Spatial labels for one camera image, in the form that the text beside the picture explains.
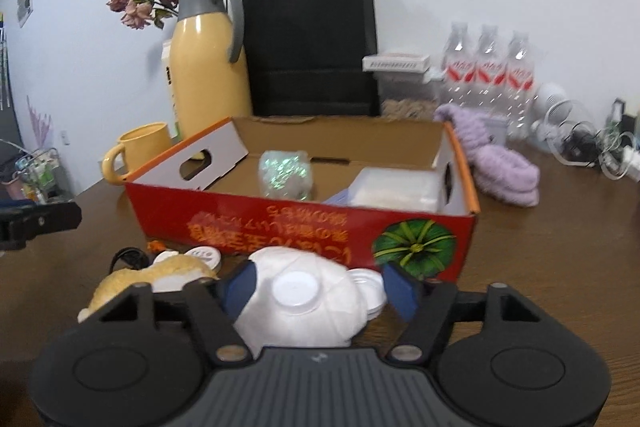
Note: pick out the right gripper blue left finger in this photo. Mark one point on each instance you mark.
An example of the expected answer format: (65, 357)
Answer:
(237, 288)

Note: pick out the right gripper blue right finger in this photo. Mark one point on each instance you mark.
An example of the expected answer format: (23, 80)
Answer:
(403, 291)

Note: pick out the white plastic jar lid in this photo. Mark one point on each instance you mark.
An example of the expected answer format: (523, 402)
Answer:
(371, 286)

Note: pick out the white round charger disc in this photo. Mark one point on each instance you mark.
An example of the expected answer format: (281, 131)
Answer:
(207, 254)

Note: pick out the white yellow plush toy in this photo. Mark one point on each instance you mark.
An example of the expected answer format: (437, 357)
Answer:
(170, 271)

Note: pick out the iridescent plastic item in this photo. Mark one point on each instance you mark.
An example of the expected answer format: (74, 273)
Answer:
(285, 175)

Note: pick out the red orange cardboard box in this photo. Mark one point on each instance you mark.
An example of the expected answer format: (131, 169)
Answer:
(205, 191)

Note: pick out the clear plastic packet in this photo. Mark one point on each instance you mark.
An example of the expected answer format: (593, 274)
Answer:
(395, 189)

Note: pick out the yellow mug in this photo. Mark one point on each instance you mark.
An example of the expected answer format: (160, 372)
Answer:
(136, 147)

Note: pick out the purple fluffy headband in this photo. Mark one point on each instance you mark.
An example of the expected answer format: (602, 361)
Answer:
(498, 172)

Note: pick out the clear seed container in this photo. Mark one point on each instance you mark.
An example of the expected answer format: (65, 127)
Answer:
(407, 95)

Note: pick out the yellow thermos jug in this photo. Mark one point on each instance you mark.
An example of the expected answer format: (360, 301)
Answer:
(207, 64)

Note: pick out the left water bottle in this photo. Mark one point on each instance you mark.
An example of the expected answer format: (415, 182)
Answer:
(458, 65)

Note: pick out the water bottle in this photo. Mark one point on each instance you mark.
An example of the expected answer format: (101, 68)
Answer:
(458, 65)
(519, 83)
(490, 68)

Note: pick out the white flat box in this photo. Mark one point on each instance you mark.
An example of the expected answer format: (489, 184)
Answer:
(396, 62)

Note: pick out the small white desk fan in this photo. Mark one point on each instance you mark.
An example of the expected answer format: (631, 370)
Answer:
(555, 117)

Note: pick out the milk carton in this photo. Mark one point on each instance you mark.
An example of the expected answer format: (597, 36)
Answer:
(165, 57)

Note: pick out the middle water bottle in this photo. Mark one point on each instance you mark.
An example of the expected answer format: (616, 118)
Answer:
(490, 68)

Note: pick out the right water bottle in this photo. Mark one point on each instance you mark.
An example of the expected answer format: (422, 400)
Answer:
(519, 83)

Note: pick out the black paper shopping bag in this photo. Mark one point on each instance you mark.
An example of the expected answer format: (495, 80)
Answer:
(304, 57)

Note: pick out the wire rack with items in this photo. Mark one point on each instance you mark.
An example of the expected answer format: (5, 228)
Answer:
(37, 175)

